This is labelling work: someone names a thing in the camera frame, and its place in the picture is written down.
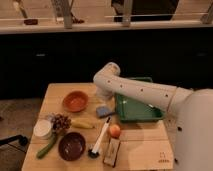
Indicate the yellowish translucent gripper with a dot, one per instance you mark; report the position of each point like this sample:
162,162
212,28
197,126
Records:
105,101

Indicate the blue-grey sponge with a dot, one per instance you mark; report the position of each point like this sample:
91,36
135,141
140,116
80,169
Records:
103,111

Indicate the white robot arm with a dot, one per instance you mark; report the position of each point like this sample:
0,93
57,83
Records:
193,109

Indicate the orange-red bowl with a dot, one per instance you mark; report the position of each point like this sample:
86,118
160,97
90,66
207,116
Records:
75,101

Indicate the dark red bowl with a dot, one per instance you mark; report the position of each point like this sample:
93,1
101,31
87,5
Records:
72,146

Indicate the green plastic tray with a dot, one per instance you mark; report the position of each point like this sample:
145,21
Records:
132,111

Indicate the yellow banana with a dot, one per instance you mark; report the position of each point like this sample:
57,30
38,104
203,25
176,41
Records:
81,124

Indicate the orange fruit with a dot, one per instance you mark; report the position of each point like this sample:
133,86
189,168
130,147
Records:
115,131

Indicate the wooden table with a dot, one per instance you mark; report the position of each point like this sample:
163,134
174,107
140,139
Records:
143,146

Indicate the small brown box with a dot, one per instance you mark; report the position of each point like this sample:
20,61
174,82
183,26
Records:
111,152

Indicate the bunch of purple grapes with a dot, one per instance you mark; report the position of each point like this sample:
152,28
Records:
61,123

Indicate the white dish brush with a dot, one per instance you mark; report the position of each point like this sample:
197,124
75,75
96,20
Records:
94,152

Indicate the white round container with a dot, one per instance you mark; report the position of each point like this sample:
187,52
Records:
43,129

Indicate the green cucumber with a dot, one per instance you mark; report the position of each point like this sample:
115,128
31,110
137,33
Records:
41,153

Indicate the black chair base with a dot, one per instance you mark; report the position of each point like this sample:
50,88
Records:
22,140

